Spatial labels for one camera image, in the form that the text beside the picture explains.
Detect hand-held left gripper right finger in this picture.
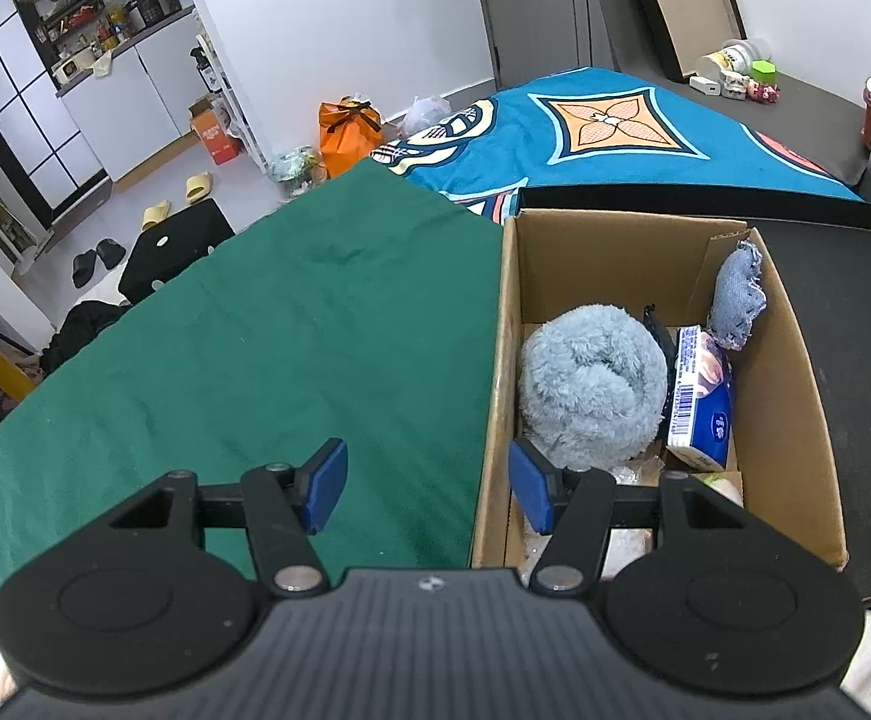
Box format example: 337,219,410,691
508,439,762,592

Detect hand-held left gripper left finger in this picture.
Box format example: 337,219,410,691
106,436,350,598

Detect fluffy light blue plush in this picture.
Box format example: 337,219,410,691
518,304,669,470

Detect clear plastic bag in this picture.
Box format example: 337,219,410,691
521,463,663,580

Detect blue tissue pack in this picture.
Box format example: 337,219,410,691
664,325,734,473

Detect black dotted cloth pouch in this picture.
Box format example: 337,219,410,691
641,304,678,368

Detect cardboard box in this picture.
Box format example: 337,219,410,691
469,208,851,571

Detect denim cloth piece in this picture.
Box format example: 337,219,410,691
705,240,768,352

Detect black tray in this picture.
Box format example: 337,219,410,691
514,187,871,608

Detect green cloth sheet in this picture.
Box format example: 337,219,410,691
0,161,507,608

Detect black stool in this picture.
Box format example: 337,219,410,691
118,201,238,305

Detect dark cloth pile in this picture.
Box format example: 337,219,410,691
38,298,133,376

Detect pale green plastic bag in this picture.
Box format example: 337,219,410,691
266,146,324,188

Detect orange gift bag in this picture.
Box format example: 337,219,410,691
319,97,384,179

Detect blue printed blanket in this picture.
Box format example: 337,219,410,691
371,67,867,222

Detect orange cardboard carton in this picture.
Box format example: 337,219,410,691
188,96,245,164

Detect white plastic bag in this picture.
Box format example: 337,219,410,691
401,94,452,137

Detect white narrow rack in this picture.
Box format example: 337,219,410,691
196,30,268,166

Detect white kitchen cabinet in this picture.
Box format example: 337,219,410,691
56,7,234,185

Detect grey mattress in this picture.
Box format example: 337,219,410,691
615,67,871,200

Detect white plastic jar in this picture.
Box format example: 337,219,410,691
698,37,774,80

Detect black framed sliding door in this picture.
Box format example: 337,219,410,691
0,0,114,222

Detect grey wardrobe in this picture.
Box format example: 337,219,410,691
469,0,617,87

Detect leaning wooden board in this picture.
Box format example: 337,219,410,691
615,0,744,82

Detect cluttered kitchen shelf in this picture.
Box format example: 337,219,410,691
19,0,197,61

